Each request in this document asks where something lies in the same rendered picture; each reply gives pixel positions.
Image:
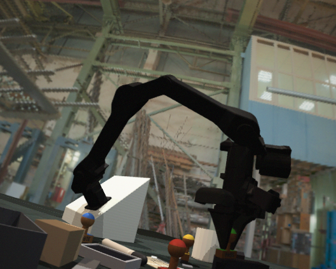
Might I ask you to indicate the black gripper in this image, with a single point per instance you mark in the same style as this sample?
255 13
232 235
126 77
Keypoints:
229 212

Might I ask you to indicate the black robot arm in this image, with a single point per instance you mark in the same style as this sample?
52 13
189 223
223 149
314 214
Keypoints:
238 125

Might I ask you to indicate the brown cardboard box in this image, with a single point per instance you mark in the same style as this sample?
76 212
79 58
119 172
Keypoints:
62 243

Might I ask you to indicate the brown wooden stamp with green top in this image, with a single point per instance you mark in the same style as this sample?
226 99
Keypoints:
226 256

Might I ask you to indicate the brown stamp with yellow top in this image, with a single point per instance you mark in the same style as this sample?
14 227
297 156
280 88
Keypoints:
189 241

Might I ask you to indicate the brown rubber stamp with blue-topped knob handle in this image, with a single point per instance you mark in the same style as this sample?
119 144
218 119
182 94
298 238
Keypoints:
87 220

